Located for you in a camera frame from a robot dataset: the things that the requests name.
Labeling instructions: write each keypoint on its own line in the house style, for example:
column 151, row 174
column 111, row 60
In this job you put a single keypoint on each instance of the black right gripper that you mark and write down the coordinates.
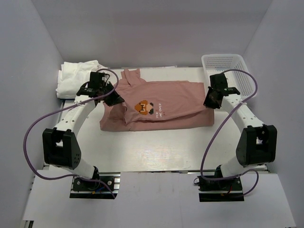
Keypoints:
column 208, row 103

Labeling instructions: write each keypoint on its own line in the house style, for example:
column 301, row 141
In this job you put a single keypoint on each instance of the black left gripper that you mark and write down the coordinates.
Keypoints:
column 116, row 99

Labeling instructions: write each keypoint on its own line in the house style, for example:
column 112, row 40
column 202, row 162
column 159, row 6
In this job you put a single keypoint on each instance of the pink printed t shirt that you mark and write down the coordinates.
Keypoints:
column 156, row 105

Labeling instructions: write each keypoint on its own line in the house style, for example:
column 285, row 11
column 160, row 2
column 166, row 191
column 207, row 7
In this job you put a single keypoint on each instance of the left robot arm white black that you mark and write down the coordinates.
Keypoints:
column 60, row 145

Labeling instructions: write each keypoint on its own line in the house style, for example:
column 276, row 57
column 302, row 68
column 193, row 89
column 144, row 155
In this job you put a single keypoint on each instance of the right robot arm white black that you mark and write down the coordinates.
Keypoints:
column 257, row 143

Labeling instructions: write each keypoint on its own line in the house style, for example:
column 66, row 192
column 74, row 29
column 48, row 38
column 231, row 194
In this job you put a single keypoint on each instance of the white plastic mesh basket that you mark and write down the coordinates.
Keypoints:
column 217, row 63

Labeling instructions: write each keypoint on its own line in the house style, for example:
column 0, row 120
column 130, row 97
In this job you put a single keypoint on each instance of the white folded t shirt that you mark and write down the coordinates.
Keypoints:
column 73, row 75

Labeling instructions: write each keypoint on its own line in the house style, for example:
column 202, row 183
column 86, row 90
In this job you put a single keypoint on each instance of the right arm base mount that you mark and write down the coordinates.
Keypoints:
column 219, row 191

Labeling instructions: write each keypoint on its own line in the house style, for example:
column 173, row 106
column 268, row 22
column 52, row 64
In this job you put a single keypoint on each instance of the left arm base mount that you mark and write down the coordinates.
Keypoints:
column 81, row 189

